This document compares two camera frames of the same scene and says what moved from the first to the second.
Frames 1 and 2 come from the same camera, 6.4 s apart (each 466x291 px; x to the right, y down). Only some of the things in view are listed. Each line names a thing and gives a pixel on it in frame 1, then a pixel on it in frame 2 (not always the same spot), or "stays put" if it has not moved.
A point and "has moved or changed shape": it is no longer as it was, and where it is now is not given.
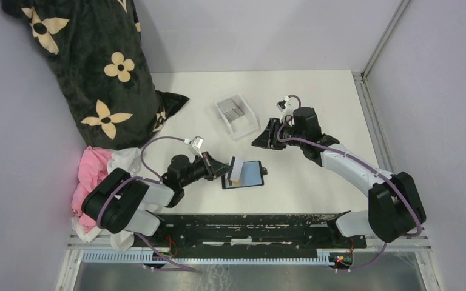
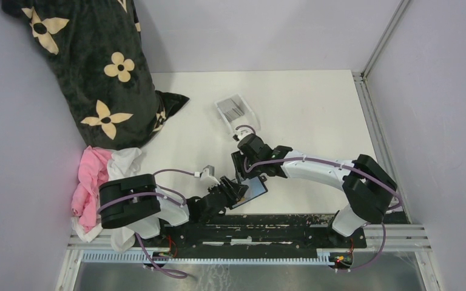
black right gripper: x=267 y=139 -> x=237 y=157
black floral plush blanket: x=96 y=47 stays put
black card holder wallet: x=252 y=174 has moved or changed shape
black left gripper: x=213 y=168 -> x=235 y=191
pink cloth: x=93 y=165 stays put
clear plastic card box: x=236 y=117 stays put
